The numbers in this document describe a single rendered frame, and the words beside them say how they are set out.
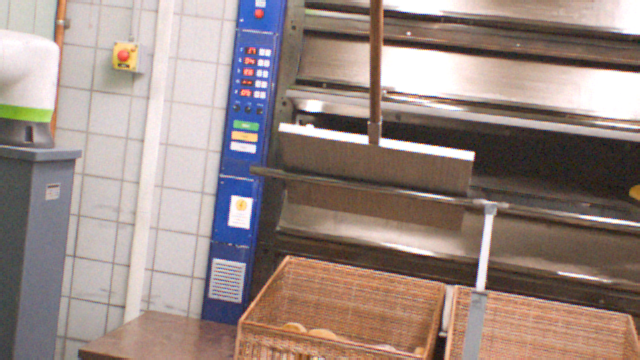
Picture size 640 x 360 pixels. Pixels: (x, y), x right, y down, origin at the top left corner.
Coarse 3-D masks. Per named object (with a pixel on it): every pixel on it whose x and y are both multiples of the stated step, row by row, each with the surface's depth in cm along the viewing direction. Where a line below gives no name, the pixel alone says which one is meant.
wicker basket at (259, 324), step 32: (288, 256) 278; (288, 288) 276; (320, 288) 273; (352, 288) 272; (384, 288) 270; (416, 288) 268; (256, 320) 251; (288, 320) 274; (320, 320) 272; (352, 320) 269; (384, 320) 267; (416, 320) 265; (256, 352) 252; (288, 352) 232; (320, 352) 230; (352, 352) 227; (384, 352) 225
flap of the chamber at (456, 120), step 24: (288, 96) 262; (312, 96) 261; (336, 96) 259; (408, 120) 268; (432, 120) 261; (456, 120) 254; (480, 120) 250; (504, 120) 249; (528, 120) 248; (576, 144) 261; (600, 144) 255; (624, 144) 249
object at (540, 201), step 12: (468, 192) 267; (480, 192) 266; (492, 192) 265; (504, 192) 264; (516, 192) 267; (528, 204) 263; (540, 204) 262; (552, 204) 262; (564, 204) 261; (576, 204) 260; (588, 204) 259; (600, 204) 262; (612, 216) 258; (624, 216) 257; (636, 216) 257
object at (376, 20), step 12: (372, 0) 182; (372, 12) 185; (372, 24) 188; (372, 36) 191; (372, 48) 194; (372, 60) 197; (372, 72) 201; (372, 84) 204; (372, 96) 208; (372, 108) 211; (372, 120) 215
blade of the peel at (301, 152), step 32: (288, 128) 228; (288, 160) 238; (320, 160) 235; (352, 160) 231; (384, 160) 228; (416, 160) 224; (448, 160) 221; (288, 192) 252; (320, 192) 248; (352, 192) 244; (448, 192) 233; (448, 224) 246
